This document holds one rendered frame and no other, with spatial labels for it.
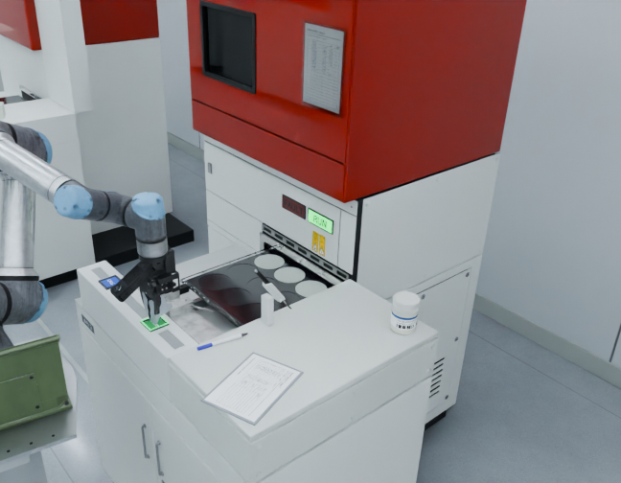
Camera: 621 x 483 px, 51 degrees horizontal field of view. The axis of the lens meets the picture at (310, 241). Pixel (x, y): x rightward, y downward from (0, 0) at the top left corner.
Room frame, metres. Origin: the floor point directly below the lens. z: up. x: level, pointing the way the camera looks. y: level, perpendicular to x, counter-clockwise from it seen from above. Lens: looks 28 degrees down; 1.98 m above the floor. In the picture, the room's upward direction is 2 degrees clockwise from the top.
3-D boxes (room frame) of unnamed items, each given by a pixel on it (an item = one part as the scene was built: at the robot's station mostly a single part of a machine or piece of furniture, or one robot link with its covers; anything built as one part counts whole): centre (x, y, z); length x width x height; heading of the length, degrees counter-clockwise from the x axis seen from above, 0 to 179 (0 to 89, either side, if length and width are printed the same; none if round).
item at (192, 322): (1.55, 0.33, 0.87); 0.36 x 0.08 x 0.03; 41
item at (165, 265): (1.44, 0.39, 1.11); 0.09 x 0.08 x 0.12; 132
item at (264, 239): (1.86, 0.03, 0.89); 0.44 x 0.02 x 0.10; 41
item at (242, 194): (2.00, 0.13, 1.02); 0.82 x 0.03 x 0.40; 41
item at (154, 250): (1.43, 0.40, 1.19); 0.08 x 0.08 x 0.05
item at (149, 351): (1.52, 0.49, 0.89); 0.55 x 0.09 x 0.14; 41
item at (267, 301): (1.45, 0.10, 1.03); 0.06 x 0.04 x 0.13; 131
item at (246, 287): (1.73, 0.14, 0.90); 0.34 x 0.34 x 0.01; 41
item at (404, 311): (1.44, -0.26, 1.01); 0.07 x 0.07 x 0.10
